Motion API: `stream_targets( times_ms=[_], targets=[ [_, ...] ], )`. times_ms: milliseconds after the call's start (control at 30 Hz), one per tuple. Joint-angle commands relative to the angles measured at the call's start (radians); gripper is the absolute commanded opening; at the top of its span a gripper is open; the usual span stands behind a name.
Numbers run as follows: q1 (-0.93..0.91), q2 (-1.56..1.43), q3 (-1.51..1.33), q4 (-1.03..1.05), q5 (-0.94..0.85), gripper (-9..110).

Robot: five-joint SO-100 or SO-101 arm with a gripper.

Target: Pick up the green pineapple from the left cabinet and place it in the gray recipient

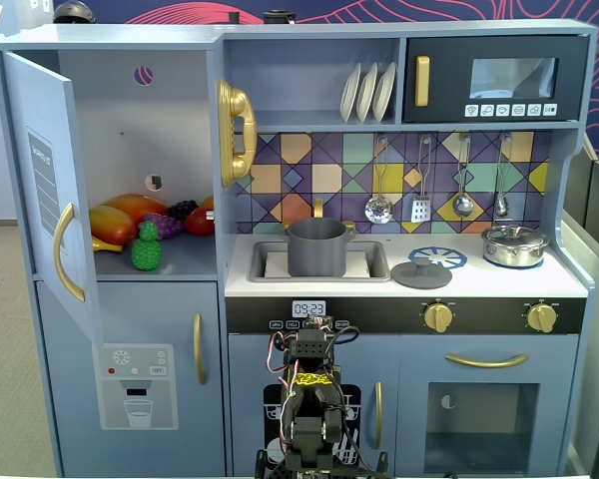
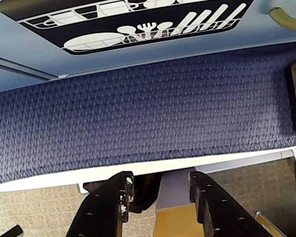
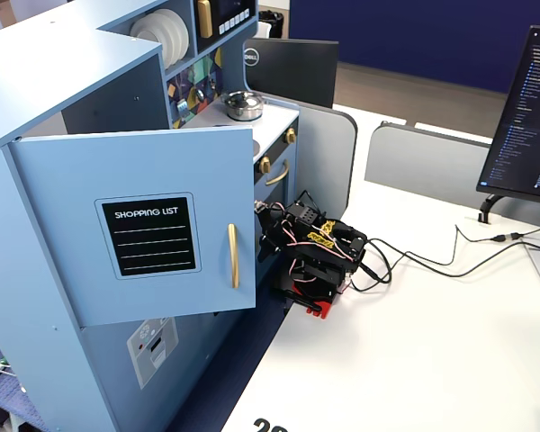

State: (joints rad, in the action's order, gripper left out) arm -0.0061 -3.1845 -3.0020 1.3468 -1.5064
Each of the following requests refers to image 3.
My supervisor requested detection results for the blue shopping list cabinet door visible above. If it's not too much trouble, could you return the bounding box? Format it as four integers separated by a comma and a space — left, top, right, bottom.
8, 125, 258, 329

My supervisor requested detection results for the black trash bin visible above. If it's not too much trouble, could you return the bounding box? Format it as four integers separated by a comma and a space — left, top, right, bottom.
256, 9, 284, 40

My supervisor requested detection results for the red table clamp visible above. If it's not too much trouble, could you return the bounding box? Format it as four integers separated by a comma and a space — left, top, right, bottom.
304, 300, 335, 321

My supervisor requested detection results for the gold oven handle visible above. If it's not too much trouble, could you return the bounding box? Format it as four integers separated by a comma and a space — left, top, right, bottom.
265, 159, 292, 187

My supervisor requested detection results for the gray desk divider panel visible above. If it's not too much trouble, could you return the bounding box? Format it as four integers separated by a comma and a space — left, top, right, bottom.
364, 122, 540, 222

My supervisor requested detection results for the dark blue partition panel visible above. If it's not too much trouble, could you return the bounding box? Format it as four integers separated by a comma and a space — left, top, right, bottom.
288, 0, 540, 95

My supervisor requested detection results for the gold microwave handle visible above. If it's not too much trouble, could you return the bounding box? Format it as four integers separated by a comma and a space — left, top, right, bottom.
196, 0, 214, 39

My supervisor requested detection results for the black Dell monitor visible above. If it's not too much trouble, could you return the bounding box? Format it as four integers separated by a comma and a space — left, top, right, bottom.
243, 37, 340, 110

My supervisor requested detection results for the blue wooden toy kitchen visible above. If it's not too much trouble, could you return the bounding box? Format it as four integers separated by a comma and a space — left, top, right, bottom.
0, 0, 301, 432

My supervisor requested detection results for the steel toy pot with lid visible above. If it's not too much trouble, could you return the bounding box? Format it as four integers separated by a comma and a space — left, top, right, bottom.
224, 89, 266, 122

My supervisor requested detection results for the monitor showing code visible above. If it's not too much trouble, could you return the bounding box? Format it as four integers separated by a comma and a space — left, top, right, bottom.
475, 24, 540, 202

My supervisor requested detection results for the gray divider with dark edge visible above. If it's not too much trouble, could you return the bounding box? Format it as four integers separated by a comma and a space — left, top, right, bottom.
292, 95, 359, 222

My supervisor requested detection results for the white toy plate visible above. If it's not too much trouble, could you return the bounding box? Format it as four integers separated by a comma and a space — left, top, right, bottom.
137, 12, 172, 53
150, 8, 191, 60
130, 17, 152, 45

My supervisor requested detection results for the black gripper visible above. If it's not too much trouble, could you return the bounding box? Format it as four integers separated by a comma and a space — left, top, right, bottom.
256, 202, 299, 265

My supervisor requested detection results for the gold cabinet door handle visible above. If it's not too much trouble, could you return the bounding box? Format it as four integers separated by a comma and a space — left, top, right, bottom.
226, 222, 241, 290

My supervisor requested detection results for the black cable with adapter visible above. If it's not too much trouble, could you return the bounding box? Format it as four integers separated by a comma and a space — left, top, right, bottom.
447, 215, 540, 266

